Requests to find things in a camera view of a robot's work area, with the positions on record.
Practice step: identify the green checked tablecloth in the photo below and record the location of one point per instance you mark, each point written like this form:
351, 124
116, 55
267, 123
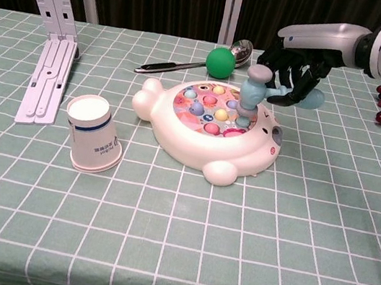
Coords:
195, 242

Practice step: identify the white whack-a-mole toy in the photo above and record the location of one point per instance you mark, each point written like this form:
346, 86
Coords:
190, 142

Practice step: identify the white paper cup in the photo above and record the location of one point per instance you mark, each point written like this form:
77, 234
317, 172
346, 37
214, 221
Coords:
92, 137

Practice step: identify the green ball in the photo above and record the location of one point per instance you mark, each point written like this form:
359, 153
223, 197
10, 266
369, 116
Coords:
220, 63

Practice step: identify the grey upright frame post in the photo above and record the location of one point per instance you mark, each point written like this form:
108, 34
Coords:
232, 10

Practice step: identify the light blue toy hammer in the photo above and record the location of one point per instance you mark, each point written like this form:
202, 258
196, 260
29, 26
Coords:
252, 92

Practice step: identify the white folding stand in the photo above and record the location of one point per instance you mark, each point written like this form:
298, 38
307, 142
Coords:
50, 75

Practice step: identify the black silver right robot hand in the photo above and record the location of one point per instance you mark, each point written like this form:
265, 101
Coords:
321, 38

